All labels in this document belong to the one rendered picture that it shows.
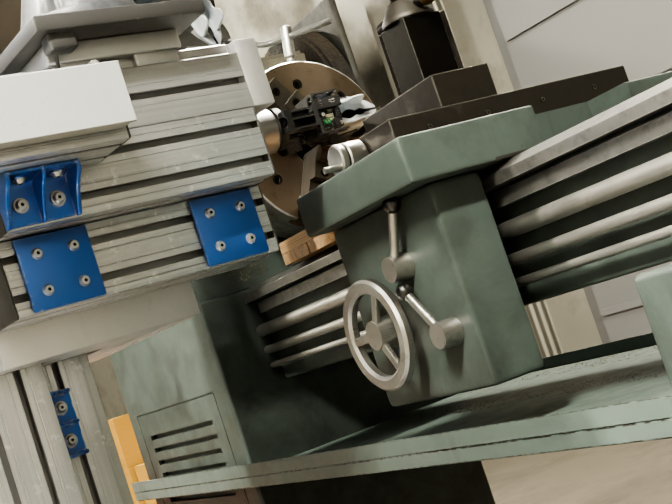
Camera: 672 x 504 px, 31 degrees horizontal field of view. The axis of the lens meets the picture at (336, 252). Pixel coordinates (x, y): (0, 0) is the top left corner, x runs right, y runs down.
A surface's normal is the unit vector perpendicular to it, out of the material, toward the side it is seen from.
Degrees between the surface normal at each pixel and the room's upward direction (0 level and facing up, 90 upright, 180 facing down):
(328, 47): 56
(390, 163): 90
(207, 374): 90
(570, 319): 90
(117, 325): 90
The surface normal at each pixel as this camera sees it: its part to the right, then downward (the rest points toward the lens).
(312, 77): 0.44, -0.22
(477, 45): -0.79, 0.22
